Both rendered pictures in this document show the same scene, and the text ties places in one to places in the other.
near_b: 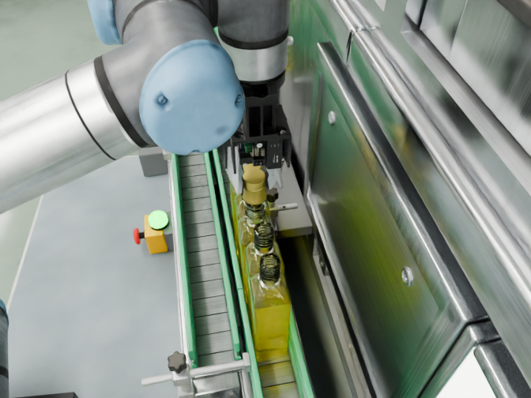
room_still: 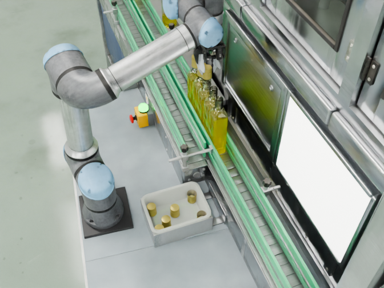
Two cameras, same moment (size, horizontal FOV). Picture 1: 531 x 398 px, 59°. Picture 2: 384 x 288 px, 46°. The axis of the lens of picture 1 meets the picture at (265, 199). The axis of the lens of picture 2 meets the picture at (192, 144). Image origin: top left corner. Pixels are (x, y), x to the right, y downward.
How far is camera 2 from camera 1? 0.99 m
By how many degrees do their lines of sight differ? 6
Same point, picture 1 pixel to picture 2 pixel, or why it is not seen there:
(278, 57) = (220, 18)
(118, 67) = (192, 26)
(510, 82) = (290, 20)
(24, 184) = (169, 58)
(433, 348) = (281, 105)
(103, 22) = (174, 13)
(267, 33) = (218, 11)
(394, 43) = (258, 10)
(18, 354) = not seen: hidden behind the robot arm
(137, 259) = (132, 131)
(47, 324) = not seen: hidden behind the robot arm
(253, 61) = not seen: hidden behind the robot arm
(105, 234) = (111, 122)
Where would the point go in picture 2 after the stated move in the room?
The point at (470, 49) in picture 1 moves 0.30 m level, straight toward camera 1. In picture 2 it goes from (280, 12) to (262, 71)
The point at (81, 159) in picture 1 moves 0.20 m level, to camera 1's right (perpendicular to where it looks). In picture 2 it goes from (183, 50) to (253, 44)
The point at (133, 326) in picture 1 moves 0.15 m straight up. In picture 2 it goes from (142, 160) to (138, 135)
